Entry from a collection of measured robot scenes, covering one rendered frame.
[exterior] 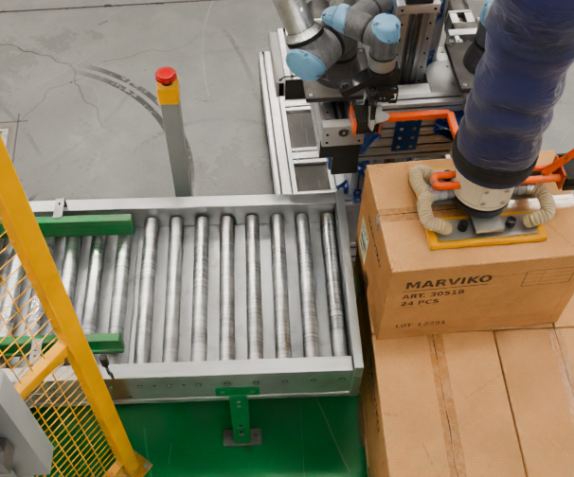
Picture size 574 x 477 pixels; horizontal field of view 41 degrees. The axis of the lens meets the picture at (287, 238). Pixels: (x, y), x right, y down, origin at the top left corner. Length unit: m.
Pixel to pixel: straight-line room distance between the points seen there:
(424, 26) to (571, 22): 0.87
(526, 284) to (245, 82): 2.11
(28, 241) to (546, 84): 1.19
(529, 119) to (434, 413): 0.95
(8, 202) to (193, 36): 2.87
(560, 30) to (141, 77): 2.71
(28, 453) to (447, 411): 1.45
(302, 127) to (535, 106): 1.75
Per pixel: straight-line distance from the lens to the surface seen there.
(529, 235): 2.29
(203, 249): 2.66
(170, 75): 2.52
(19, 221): 1.59
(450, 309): 2.40
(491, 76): 1.90
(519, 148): 2.01
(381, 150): 2.72
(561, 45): 1.80
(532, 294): 2.45
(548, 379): 2.55
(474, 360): 2.52
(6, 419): 1.17
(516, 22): 1.77
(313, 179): 3.29
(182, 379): 2.41
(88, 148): 3.79
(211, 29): 4.33
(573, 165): 2.33
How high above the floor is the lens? 2.72
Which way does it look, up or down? 54 degrees down
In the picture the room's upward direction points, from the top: 1 degrees clockwise
